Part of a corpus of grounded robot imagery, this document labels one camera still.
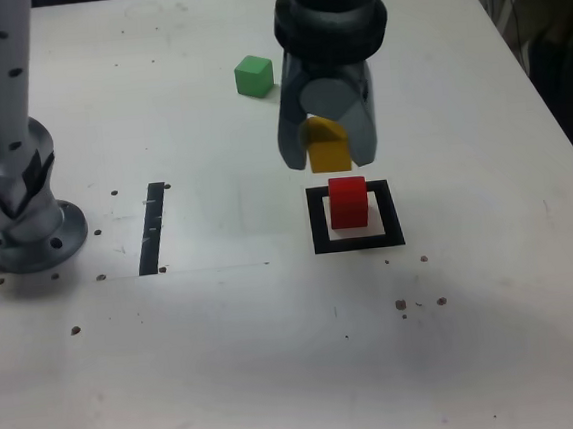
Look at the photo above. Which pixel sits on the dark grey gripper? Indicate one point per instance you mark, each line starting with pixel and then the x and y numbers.
pixel 329 69

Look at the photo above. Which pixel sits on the yellow cube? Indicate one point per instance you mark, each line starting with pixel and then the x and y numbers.
pixel 329 155

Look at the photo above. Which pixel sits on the red cube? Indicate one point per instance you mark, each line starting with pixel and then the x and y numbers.
pixel 348 209

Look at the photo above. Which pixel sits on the green cube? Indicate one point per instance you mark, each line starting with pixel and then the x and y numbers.
pixel 253 79

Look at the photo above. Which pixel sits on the black tape square outline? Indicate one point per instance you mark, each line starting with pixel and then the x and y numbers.
pixel 318 221

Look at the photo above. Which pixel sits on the black tape strip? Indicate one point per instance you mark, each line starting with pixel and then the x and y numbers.
pixel 151 226

